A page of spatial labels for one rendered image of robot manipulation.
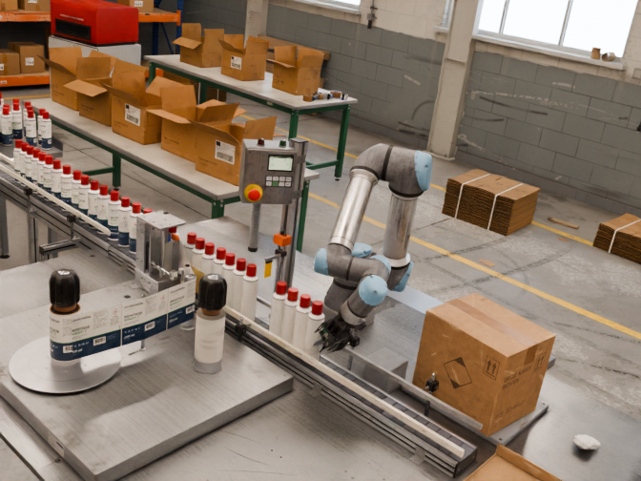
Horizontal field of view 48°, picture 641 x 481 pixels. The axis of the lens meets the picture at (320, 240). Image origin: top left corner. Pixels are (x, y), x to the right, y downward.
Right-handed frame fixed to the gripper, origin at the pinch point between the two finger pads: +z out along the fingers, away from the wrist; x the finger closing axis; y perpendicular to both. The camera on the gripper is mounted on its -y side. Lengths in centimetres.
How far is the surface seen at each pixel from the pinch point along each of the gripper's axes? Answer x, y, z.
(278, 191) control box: -49, -8, -18
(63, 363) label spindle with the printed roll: -36, 63, 23
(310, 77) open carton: -274, -328, 158
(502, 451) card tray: 55, -12, -22
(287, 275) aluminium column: -31.0, -13.2, 7.1
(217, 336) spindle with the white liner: -17.8, 28.9, 2.2
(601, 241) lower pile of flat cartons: -11, -426, 107
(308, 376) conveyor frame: 3.8, 5.4, 6.7
